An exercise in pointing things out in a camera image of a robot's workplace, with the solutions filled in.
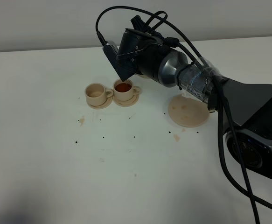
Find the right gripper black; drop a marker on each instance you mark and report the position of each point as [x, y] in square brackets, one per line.
[144, 48]

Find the beige ceramic teapot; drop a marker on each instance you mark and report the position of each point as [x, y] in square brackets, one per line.
[143, 76]

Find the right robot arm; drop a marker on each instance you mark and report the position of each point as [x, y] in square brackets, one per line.
[247, 121]

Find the large beige teapot saucer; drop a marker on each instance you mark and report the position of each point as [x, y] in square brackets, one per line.
[187, 112]

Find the right beige teacup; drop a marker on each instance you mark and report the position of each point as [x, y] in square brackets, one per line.
[125, 90]

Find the beige teacup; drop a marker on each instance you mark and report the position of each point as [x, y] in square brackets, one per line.
[97, 94]
[125, 90]

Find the right beige cup saucer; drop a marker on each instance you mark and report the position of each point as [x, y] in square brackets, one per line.
[127, 103]

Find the beige cup saucer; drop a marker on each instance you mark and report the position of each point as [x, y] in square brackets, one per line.
[104, 105]
[127, 103]

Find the left beige cup saucer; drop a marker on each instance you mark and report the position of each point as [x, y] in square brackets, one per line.
[104, 105]

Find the left beige teacup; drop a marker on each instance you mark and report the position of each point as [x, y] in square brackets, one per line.
[97, 94]

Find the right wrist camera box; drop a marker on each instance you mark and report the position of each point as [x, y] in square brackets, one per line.
[124, 68]

